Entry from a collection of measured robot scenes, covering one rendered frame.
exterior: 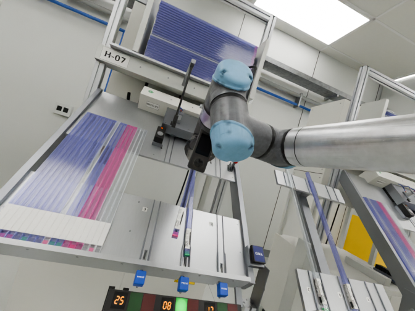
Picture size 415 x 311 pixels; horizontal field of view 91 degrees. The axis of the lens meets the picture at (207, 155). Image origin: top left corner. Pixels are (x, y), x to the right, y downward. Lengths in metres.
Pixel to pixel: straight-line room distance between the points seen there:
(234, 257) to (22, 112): 2.55
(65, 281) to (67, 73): 2.16
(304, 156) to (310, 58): 3.14
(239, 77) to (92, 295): 0.93
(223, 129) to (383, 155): 0.21
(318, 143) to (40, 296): 1.02
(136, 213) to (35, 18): 2.63
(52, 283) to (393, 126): 1.05
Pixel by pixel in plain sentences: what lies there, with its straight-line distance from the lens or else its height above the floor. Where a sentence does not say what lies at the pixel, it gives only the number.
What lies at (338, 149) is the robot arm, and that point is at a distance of 0.35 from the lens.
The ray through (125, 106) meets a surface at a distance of 1.03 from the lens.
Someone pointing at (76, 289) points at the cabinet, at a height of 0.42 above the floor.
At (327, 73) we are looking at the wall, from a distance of 3.63.
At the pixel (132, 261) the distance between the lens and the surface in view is 0.58.
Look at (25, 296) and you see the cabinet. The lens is 1.08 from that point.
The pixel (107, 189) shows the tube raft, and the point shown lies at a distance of 0.69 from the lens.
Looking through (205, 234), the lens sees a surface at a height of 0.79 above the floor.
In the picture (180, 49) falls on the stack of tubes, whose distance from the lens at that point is 1.08.
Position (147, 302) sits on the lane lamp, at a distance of 0.60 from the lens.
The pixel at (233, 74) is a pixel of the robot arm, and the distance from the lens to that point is 0.41.
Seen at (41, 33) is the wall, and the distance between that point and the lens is 2.96.
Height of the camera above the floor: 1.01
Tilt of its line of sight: 2 degrees up
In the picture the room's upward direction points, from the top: 17 degrees clockwise
